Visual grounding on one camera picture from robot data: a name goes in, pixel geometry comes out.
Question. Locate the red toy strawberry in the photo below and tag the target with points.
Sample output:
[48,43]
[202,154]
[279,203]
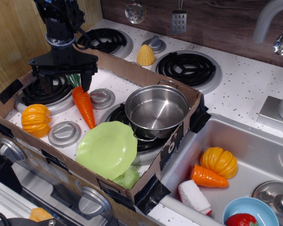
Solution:
[241,219]

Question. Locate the silver stove knob upper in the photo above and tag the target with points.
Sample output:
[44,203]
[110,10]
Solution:
[102,99]

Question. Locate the silver front panel knob right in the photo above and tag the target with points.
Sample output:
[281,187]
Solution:
[93,204]

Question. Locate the front left black burner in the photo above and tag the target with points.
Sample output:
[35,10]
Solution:
[57,102]

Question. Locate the silver stove knob back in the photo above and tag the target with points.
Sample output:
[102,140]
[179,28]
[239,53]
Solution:
[156,44]

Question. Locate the green toy vegetable under plate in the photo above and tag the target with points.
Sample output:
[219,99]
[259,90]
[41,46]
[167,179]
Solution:
[128,179]

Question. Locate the yellow toy corn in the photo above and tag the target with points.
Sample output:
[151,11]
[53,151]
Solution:
[145,55]

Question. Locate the silver panel knob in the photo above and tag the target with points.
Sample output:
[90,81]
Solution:
[93,204]
[11,151]

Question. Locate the orange toy pumpkin in sink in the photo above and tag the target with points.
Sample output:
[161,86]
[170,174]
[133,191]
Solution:
[222,162]

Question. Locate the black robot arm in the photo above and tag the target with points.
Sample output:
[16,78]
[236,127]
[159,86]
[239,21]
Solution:
[63,20]

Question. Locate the silver stove knob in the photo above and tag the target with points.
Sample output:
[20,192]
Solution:
[102,99]
[156,44]
[64,134]

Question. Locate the back right black burner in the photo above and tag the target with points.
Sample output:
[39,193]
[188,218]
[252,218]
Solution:
[192,68]

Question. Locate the silver sink basin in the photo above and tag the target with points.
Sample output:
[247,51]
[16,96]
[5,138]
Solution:
[259,156]

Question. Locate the silver front panel knob left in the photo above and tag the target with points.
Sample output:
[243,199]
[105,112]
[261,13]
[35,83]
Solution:
[11,151]

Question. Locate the orange toy carrot piece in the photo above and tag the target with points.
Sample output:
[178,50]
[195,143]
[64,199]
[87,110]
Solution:
[207,178]

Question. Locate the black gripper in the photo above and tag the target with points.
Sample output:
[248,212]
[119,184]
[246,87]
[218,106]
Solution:
[67,60]

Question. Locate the hanging metal strainer ladle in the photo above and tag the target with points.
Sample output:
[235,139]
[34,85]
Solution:
[135,12]

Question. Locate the light blue bowl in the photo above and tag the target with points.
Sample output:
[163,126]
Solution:
[263,214]

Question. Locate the orange toy pumpkin in fence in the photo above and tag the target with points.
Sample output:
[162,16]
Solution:
[35,119]

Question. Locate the hanging metal spatula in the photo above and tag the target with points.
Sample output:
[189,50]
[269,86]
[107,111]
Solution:
[178,19]

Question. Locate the silver stove knob lower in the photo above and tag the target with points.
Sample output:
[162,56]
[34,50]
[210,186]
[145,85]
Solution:
[64,134]

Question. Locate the stainless steel pot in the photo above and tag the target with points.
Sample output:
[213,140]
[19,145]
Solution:
[155,111]

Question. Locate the white red toy cheese wedge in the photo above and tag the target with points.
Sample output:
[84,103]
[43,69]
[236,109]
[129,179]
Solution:
[192,196]

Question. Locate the light green plastic plate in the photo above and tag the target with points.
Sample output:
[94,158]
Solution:
[108,149]

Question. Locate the back left black burner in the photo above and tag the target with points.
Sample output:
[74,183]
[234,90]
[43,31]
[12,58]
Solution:
[107,40]

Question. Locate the silver faucet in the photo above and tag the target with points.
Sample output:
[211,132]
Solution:
[271,114]

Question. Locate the silver sink drain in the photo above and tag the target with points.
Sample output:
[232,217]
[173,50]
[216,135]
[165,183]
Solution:
[271,193]

